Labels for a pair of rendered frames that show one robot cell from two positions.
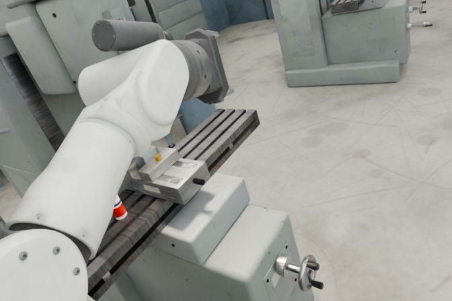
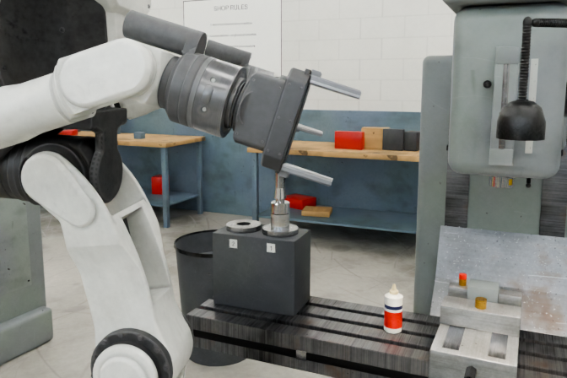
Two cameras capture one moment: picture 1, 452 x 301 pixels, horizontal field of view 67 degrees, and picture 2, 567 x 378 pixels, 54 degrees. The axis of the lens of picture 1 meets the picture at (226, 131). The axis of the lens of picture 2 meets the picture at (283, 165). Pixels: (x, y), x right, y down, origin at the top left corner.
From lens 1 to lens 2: 0.72 m
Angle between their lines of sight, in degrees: 69
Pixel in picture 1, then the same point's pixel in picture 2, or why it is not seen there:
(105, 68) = not seen: hidden behind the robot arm
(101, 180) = (10, 103)
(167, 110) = (77, 93)
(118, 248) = (331, 342)
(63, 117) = (482, 185)
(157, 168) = (459, 312)
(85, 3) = (477, 29)
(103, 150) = (29, 89)
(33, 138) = (430, 184)
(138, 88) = (64, 62)
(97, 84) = not seen: hidden behind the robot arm
